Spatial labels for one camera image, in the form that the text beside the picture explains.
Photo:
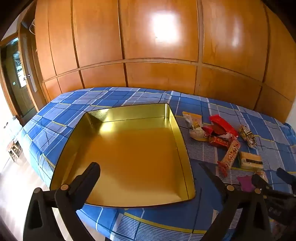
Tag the wooden stool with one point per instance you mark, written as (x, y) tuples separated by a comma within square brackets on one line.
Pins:
[(13, 150)]

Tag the beige green snack packet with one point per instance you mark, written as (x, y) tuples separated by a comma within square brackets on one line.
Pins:
[(251, 161)]

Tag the wooden wardrobe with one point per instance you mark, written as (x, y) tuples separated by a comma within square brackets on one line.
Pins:
[(161, 69)]

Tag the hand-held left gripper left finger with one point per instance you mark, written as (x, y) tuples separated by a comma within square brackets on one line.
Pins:
[(90, 176)]

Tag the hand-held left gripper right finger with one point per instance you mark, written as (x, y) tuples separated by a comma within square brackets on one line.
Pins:
[(215, 178)]

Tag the yellow white snack packet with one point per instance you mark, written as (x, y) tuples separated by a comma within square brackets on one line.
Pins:
[(193, 119)]

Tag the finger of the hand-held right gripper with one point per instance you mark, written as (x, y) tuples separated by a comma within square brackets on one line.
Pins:
[(257, 179), (285, 176)]

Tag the purple snack packet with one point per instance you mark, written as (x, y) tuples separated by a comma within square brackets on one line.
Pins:
[(245, 183)]

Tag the gold tin box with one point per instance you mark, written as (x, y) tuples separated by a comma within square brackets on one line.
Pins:
[(129, 150)]

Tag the gold black snack packet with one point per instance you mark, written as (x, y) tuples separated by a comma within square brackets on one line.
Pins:
[(248, 136)]

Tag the wooden door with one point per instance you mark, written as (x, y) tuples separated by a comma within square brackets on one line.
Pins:
[(23, 97)]

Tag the red gold floral snack packet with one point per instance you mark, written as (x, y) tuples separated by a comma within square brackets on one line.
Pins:
[(217, 141)]

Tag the large plain red snack packet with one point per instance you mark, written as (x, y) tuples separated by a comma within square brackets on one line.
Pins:
[(222, 124)]

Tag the small dark red snack packet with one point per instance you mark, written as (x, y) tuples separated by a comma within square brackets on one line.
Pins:
[(207, 129)]

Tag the long red white snack packet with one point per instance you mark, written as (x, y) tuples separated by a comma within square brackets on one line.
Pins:
[(231, 154)]

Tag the blue plaid bed sheet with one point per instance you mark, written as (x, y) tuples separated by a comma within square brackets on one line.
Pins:
[(138, 97)]

